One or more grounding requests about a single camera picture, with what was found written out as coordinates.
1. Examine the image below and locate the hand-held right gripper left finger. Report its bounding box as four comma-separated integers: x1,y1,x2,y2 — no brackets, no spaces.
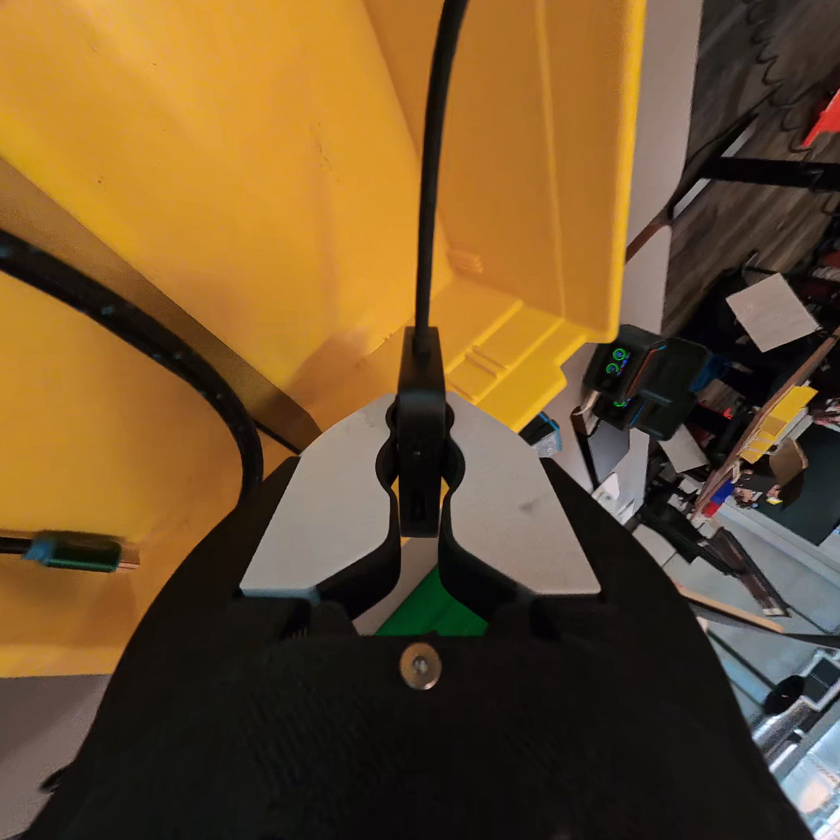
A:
238,392,403,619

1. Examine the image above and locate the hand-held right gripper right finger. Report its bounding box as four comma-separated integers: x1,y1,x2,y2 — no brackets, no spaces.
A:
437,392,605,621

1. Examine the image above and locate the small black adapter with cable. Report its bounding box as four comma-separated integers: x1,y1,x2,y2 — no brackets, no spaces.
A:
395,0,471,540

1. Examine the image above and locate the braided cable with green plugs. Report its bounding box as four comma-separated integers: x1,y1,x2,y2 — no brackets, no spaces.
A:
0,230,265,573

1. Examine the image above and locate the yellow plastic bin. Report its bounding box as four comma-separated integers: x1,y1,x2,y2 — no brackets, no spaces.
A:
0,0,648,678

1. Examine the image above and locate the small blue and grey box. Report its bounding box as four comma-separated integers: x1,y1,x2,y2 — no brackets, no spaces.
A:
521,412,564,458

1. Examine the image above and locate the green plastic object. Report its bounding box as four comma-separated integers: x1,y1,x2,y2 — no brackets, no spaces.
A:
375,566,490,637

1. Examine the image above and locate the black device with green display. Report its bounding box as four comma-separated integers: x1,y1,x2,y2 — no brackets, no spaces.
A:
583,325,711,442

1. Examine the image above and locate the grey square panel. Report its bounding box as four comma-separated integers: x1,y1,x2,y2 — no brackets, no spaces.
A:
725,272,823,353

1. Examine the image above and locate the red object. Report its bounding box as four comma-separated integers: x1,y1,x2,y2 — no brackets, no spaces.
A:
801,88,840,148

